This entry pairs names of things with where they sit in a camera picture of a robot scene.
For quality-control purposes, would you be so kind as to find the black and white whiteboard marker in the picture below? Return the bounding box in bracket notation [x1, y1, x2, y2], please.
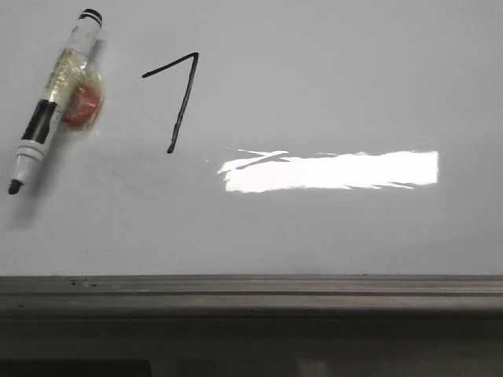
[8, 8, 103, 195]

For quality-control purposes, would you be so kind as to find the white whiteboard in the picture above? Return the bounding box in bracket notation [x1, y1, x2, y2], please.
[1, 1, 502, 276]

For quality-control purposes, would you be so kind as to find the grey aluminium whiteboard frame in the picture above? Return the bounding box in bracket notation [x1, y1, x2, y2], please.
[1, 275, 502, 376]

